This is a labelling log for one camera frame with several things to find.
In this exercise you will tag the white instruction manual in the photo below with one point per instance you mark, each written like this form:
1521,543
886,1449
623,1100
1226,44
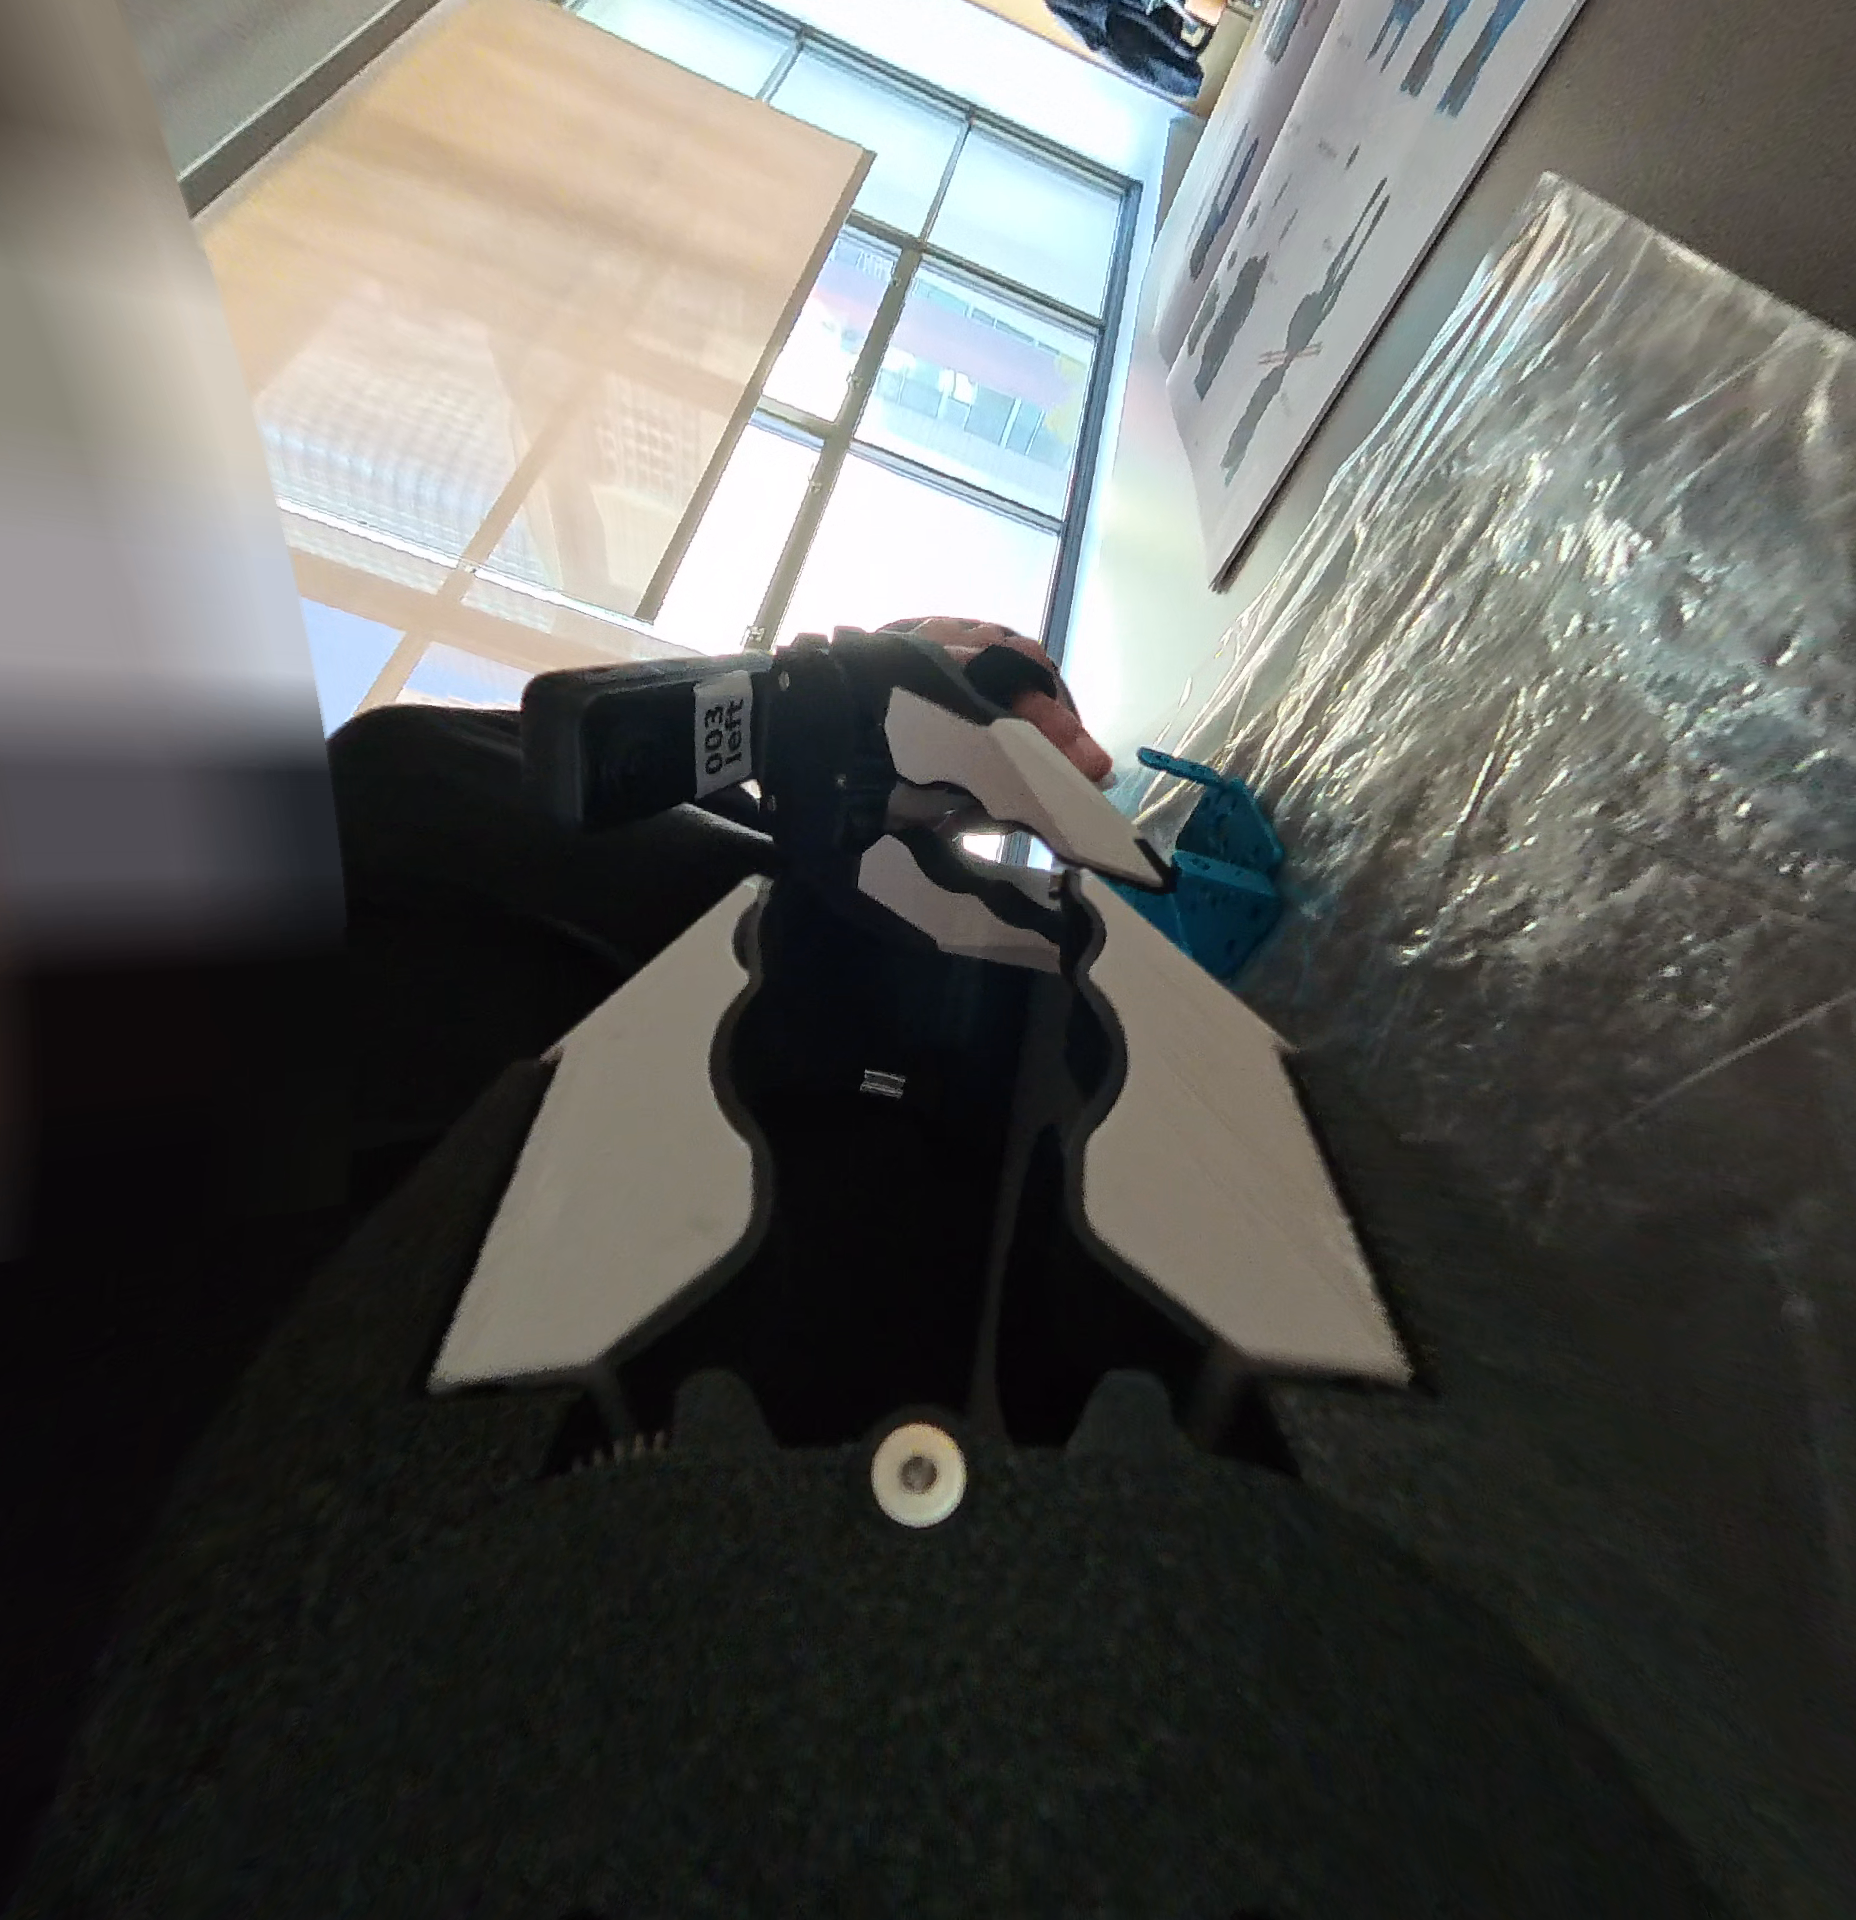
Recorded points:
1314,273

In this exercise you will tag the blue perforated metal bracket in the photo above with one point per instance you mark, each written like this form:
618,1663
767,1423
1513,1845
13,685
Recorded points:
1218,882

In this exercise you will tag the light wooden panel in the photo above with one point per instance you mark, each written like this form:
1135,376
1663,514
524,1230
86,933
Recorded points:
496,298

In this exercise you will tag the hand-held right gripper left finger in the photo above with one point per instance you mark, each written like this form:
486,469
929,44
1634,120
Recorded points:
611,1203

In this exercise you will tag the person's left hand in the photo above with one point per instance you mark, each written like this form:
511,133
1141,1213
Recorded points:
1081,742

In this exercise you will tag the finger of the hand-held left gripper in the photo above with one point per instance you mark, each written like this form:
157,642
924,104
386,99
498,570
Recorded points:
1050,798
989,933

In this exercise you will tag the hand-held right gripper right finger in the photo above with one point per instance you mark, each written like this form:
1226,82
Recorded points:
1227,1203

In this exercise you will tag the bright window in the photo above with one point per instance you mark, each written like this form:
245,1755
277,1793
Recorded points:
929,526

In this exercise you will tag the clear plastic bag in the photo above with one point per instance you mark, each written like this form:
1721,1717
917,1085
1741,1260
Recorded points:
1619,828

